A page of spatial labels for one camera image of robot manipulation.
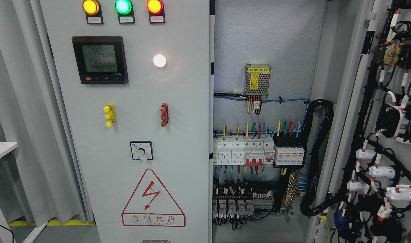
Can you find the grey cabinet door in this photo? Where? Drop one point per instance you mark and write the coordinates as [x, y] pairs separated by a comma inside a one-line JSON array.
[[180, 149], [361, 191]]

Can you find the red indicator lamp left door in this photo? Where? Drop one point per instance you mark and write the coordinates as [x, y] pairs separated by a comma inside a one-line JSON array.
[[156, 11]]

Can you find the green indicator lamp left door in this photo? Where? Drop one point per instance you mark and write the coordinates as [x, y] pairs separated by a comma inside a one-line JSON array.
[[125, 12]]

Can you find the yellow indicator lamp left door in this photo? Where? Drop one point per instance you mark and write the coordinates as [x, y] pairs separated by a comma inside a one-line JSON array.
[[93, 12]]

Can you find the white socket breaker row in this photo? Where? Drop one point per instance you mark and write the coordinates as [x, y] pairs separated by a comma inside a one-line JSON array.
[[249, 152]]

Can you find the metal mesh power supply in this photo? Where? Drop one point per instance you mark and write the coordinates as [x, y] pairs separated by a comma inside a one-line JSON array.
[[257, 79]]

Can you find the white lit indicator lamp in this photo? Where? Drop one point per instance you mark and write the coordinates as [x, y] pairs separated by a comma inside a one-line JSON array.
[[159, 60]]

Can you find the relay terminal row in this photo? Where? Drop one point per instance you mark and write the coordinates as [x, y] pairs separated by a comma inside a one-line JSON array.
[[236, 202]]

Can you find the black surge protector module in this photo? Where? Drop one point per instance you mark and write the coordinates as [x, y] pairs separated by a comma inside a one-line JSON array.
[[289, 151]]

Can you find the red electric danger warning sticker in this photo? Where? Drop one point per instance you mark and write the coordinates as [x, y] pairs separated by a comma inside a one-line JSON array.
[[152, 205]]

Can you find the brass ground terminal bar right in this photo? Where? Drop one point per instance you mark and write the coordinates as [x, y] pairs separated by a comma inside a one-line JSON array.
[[290, 194]]

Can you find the black digital power meter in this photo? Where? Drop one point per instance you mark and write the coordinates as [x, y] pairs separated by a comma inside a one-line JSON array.
[[100, 59]]

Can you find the grey curtain left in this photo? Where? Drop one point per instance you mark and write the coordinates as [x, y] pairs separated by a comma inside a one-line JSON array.
[[41, 178]]

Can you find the red terminal post block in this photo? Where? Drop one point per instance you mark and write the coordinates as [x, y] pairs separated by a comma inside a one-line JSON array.
[[164, 114]]

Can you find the left door rotary selector switch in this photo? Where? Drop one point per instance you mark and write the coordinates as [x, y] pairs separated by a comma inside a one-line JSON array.
[[141, 150]]

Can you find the yellow terminal post block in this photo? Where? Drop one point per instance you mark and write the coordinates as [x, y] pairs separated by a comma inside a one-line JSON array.
[[109, 110]]

